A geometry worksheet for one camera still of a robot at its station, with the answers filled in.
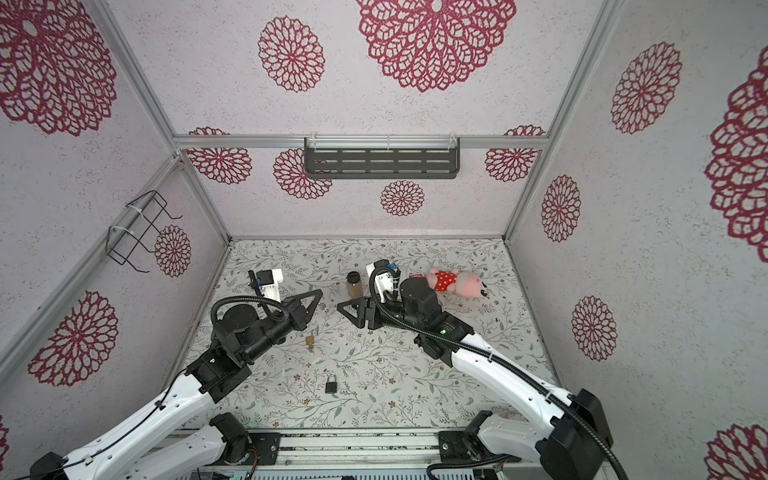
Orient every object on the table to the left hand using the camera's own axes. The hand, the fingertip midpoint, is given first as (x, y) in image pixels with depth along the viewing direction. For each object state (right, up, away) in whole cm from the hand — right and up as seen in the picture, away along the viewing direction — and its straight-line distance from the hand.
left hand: (322, 296), depth 69 cm
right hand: (+5, -1, -3) cm, 6 cm away
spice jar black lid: (+5, +1, +28) cm, 29 cm away
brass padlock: (-9, -16, +23) cm, 29 cm away
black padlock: (0, -27, +14) cm, 30 cm away
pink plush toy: (+40, +1, +29) cm, 50 cm away
